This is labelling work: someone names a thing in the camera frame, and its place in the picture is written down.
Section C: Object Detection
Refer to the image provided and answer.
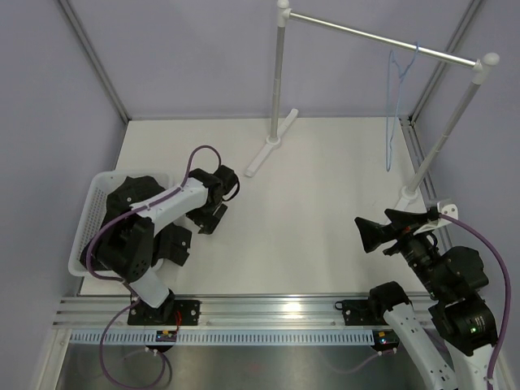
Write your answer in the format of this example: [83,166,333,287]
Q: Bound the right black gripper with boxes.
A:
[355,207,447,297]

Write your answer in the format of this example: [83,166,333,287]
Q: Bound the blue wire hanger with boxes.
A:
[384,41,419,172]

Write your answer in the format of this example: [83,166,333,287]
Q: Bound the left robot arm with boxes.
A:
[84,165,240,326]

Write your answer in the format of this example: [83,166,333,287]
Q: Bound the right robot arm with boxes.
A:
[354,204,499,389]

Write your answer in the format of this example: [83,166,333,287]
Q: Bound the white plastic basket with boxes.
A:
[68,170,174,277]

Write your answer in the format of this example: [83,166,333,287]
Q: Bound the metal clothes rack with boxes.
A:
[245,1,501,210]

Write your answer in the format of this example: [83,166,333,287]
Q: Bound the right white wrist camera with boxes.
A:
[414,201,459,236]

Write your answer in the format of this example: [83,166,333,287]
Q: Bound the right black mount plate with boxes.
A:
[334,298,388,326]

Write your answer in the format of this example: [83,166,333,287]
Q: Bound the black mount plate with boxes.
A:
[127,299,201,326]
[334,298,388,326]

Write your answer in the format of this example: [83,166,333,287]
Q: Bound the aluminium rail base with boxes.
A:
[52,294,367,331]

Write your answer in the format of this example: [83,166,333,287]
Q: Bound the left black mount plate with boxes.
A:
[127,299,201,326]

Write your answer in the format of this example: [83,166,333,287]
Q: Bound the white slotted cable duct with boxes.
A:
[69,329,375,346]

